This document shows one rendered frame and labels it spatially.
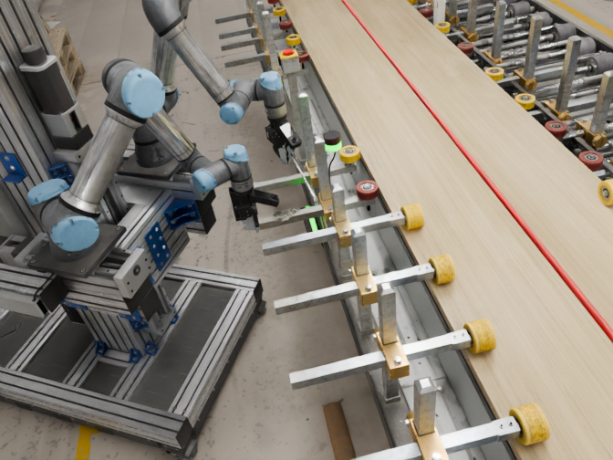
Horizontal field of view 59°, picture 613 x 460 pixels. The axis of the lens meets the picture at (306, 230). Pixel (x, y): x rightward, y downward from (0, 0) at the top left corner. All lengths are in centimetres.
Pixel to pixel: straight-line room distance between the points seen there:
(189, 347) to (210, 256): 83
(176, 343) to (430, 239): 129
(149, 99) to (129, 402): 134
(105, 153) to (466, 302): 107
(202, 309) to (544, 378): 164
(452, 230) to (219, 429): 133
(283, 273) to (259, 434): 93
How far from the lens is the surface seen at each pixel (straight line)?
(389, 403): 163
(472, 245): 177
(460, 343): 144
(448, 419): 171
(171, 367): 248
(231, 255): 317
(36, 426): 287
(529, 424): 132
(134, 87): 150
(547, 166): 213
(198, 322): 259
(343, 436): 229
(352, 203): 200
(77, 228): 159
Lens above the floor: 211
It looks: 41 degrees down
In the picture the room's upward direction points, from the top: 10 degrees counter-clockwise
